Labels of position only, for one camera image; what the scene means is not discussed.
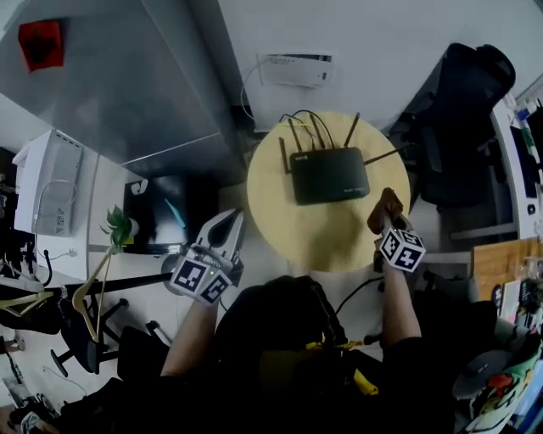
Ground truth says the wooden clothes hanger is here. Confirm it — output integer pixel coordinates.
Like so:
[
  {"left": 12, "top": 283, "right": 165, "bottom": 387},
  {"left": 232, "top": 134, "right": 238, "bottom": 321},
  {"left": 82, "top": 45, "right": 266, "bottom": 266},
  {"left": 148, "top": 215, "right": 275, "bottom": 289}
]
[
  {"left": 71, "top": 248, "right": 115, "bottom": 342},
  {"left": 0, "top": 291, "right": 54, "bottom": 317}
]

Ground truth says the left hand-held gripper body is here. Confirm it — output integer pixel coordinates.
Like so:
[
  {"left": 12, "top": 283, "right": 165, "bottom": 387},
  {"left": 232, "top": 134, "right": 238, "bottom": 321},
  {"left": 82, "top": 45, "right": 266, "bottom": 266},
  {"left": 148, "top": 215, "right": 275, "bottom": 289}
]
[{"left": 169, "top": 244, "right": 245, "bottom": 305}]

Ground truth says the white wall panel box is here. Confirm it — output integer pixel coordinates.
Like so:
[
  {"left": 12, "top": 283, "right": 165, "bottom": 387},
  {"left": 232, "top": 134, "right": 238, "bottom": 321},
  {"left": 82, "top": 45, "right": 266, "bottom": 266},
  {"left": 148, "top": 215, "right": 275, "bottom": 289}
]
[{"left": 256, "top": 53, "right": 334, "bottom": 89}]

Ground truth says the brown cloth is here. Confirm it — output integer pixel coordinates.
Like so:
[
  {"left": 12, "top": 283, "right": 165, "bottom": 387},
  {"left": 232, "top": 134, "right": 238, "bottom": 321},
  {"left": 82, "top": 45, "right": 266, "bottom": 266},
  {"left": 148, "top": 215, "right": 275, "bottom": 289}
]
[{"left": 367, "top": 187, "right": 404, "bottom": 235}]

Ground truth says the black swivel chair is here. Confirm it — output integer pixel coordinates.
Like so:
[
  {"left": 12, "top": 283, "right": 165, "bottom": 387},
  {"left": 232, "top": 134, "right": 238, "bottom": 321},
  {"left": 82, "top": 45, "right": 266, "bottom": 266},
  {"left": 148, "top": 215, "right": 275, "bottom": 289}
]
[{"left": 50, "top": 296, "right": 171, "bottom": 378}]

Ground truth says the round wooden table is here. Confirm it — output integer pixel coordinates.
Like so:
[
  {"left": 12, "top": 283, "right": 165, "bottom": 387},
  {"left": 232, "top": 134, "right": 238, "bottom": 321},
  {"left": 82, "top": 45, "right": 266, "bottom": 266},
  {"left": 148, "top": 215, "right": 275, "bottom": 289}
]
[{"left": 246, "top": 110, "right": 411, "bottom": 273}]

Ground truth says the wooden work desk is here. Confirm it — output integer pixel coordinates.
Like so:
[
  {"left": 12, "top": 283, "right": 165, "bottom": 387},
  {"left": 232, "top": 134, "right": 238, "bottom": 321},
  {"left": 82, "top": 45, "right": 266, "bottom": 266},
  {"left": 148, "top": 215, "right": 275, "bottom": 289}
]
[{"left": 471, "top": 236, "right": 543, "bottom": 302}]

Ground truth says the black router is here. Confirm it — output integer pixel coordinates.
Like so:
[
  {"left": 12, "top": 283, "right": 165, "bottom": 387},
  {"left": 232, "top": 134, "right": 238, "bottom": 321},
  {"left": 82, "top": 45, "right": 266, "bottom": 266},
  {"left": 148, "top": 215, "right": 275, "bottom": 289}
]
[{"left": 277, "top": 112, "right": 408, "bottom": 207}]

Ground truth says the colourful plush cushion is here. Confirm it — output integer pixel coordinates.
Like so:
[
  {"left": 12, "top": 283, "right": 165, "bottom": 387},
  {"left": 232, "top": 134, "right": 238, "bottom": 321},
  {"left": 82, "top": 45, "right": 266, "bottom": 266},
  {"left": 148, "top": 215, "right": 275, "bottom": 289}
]
[{"left": 468, "top": 338, "right": 543, "bottom": 434}]

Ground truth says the black box with teal stripe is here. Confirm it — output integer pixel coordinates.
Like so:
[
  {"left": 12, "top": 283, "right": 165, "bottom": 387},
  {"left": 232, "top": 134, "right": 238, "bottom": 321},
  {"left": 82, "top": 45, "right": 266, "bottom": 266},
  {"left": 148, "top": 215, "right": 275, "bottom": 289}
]
[{"left": 123, "top": 173, "right": 221, "bottom": 255}]

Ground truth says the person's black clothing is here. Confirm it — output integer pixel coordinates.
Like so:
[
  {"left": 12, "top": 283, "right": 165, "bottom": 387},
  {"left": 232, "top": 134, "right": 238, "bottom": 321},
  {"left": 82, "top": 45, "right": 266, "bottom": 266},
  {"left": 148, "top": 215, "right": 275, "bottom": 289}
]
[{"left": 59, "top": 275, "right": 467, "bottom": 434}]

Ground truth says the red paper decoration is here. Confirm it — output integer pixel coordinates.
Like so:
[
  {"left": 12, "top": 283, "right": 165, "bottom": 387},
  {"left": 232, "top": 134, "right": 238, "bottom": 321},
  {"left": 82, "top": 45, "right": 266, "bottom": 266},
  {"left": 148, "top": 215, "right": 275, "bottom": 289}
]
[{"left": 17, "top": 19, "right": 67, "bottom": 74}]

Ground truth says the white computer desk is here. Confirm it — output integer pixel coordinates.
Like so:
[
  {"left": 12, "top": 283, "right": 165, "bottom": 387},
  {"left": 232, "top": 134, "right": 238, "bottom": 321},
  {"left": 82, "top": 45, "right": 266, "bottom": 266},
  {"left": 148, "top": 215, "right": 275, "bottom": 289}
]
[{"left": 490, "top": 75, "right": 543, "bottom": 241}]

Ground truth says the person's left forearm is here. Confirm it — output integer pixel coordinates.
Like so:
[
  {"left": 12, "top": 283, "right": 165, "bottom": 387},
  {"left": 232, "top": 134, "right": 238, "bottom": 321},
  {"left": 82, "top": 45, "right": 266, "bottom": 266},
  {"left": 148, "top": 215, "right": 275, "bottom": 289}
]
[{"left": 160, "top": 296, "right": 220, "bottom": 377}]

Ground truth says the black mesh office chair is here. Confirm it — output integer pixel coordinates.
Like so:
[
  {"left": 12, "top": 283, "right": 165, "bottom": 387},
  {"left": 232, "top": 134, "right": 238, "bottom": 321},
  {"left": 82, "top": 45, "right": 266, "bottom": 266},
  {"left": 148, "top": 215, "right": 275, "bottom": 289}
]
[{"left": 389, "top": 42, "right": 518, "bottom": 213}]

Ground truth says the yellow strap buckle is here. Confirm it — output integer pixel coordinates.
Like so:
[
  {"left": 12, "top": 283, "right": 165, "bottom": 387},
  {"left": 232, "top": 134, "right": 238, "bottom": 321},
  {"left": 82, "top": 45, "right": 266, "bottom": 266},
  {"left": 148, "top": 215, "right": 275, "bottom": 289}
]
[{"left": 354, "top": 368, "right": 378, "bottom": 396}]

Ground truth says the potted green plant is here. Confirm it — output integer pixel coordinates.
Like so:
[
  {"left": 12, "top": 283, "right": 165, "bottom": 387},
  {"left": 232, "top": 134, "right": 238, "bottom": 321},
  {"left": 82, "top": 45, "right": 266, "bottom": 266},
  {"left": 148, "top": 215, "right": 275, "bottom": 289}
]
[{"left": 100, "top": 204, "right": 140, "bottom": 255}]

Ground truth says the black keyboard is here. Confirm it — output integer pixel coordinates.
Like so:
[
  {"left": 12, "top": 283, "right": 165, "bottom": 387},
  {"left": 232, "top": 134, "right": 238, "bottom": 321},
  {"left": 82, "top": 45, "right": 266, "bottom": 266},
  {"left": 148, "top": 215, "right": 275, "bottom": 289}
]
[{"left": 510, "top": 125, "right": 538, "bottom": 199}]

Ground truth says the silver refrigerator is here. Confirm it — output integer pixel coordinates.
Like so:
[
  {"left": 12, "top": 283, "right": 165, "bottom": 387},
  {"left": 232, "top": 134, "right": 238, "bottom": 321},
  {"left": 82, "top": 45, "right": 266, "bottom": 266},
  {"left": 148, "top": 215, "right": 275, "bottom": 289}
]
[{"left": 0, "top": 0, "right": 238, "bottom": 179}]

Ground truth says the white rectangular table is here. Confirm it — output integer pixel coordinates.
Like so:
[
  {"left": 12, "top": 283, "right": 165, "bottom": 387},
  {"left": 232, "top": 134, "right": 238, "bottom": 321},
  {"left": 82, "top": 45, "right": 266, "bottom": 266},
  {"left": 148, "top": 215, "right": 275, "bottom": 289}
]
[{"left": 36, "top": 152, "right": 143, "bottom": 281}]

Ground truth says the person's right forearm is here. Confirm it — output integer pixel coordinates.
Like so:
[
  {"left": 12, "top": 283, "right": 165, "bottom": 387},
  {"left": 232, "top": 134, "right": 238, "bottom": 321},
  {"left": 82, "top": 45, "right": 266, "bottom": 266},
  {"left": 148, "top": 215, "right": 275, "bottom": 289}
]
[{"left": 381, "top": 266, "right": 423, "bottom": 351}]

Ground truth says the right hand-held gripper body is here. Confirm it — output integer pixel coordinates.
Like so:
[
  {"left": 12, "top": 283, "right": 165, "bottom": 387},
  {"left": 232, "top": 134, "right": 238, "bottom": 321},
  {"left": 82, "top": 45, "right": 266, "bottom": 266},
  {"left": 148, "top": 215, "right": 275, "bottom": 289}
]
[{"left": 372, "top": 228, "right": 427, "bottom": 273}]

